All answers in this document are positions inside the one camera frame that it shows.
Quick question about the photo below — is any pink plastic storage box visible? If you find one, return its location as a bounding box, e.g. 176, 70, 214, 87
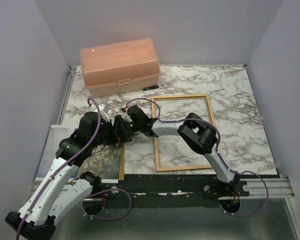
80, 38, 161, 98

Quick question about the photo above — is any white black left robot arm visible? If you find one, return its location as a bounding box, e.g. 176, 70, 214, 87
5, 111, 135, 240

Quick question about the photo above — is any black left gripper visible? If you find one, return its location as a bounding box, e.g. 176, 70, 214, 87
91, 115, 135, 148

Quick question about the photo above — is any flower field photo print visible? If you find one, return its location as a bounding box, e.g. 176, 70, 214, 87
35, 125, 121, 182

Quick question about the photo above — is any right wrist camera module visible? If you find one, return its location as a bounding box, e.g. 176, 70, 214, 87
123, 105, 149, 124

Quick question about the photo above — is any brown frame backing board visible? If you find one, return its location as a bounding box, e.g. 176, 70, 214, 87
118, 142, 125, 181

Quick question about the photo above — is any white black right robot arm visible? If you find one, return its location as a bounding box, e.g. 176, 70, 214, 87
125, 112, 240, 196

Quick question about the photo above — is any black robot mounting base rail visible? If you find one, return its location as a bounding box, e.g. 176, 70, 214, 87
41, 172, 268, 210

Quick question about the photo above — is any brown wooden picture frame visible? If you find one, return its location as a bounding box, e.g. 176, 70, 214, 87
151, 94, 216, 173

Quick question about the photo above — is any black green marker pen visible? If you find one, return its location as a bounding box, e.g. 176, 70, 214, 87
143, 85, 159, 91

